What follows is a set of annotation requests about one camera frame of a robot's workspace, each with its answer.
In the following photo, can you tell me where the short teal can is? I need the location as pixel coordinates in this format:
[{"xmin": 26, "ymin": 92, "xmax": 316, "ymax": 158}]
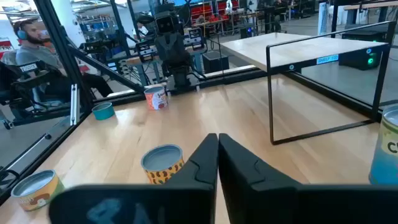
[{"xmin": 91, "ymin": 101, "xmax": 116, "ymax": 121}]

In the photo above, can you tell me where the wooden shelf with black frame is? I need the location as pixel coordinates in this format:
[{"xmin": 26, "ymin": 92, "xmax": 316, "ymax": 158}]
[{"xmin": 220, "ymin": 20, "xmax": 397, "ymax": 146}]

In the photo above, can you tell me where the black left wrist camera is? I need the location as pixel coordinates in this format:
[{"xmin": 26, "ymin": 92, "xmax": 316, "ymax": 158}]
[{"xmin": 154, "ymin": 11, "xmax": 183, "ymax": 34}]

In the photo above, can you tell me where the black aluminium rig frame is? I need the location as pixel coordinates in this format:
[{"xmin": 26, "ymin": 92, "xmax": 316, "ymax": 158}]
[{"xmin": 0, "ymin": 0, "xmax": 386, "ymax": 206}]

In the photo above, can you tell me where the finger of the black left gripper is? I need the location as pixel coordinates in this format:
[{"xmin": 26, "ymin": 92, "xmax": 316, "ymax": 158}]
[
  {"xmin": 170, "ymin": 33, "xmax": 191, "ymax": 65},
  {"xmin": 154, "ymin": 33, "xmax": 171, "ymax": 66}
]

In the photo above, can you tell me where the black speaker box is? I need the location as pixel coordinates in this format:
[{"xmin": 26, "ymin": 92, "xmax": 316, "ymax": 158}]
[{"xmin": 202, "ymin": 50, "xmax": 230, "ymax": 75}]

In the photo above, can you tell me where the silver aluminium bracket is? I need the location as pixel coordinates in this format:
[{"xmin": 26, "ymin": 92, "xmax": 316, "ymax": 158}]
[{"xmin": 69, "ymin": 83, "xmax": 81, "ymax": 126}]

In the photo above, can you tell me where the tall yellow blue gradient can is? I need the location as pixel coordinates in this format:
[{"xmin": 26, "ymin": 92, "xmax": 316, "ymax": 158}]
[{"xmin": 368, "ymin": 105, "xmax": 398, "ymax": 186}]

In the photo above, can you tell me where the orange white can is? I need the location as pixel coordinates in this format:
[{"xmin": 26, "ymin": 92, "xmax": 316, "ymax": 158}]
[{"xmin": 144, "ymin": 86, "xmax": 169, "ymax": 111}]

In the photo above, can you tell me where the yellow mushroom can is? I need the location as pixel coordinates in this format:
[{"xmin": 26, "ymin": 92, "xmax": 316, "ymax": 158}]
[{"xmin": 11, "ymin": 169, "xmax": 65, "ymax": 212}]

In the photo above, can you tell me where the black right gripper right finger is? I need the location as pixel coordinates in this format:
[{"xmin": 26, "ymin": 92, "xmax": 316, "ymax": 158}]
[{"xmin": 218, "ymin": 133, "xmax": 398, "ymax": 224}]

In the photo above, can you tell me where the black computer with green light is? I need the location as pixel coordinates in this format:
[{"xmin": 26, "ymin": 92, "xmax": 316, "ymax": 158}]
[{"xmin": 338, "ymin": 30, "xmax": 387, "ymax": 71}]

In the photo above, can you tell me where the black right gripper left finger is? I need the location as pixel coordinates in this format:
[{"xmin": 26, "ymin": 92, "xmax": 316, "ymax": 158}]
[{"xmin": 49, "ymin": 133, "xmax": 219, "ymax": 224}]

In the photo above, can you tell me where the yellow bean-pattern can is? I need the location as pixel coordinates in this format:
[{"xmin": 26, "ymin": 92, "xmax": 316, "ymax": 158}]
[{"xmin": 140, "ymin": 144, "xmax": 185, "ymax": 185}]

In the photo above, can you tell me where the black electronics box with display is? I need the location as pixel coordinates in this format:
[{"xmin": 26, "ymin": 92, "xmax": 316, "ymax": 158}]
[
  {"xmin": 185, "ymin": 27, "xmax": 205, "ymax": 52},
  {"xmin": 136, "ymin": 40, "xmax": 154, "ymax": 63}
]

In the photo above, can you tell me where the person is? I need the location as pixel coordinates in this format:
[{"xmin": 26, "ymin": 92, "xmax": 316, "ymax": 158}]
[{"xmin": 12, "ymin": 17, "xmax": 114, "ymax": 102}]

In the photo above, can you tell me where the blue shelf label sticker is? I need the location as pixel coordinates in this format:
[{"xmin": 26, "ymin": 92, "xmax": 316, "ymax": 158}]
[{"xmin": 316, "ymin": 54, "xmax": 340, "ymax": 65}]

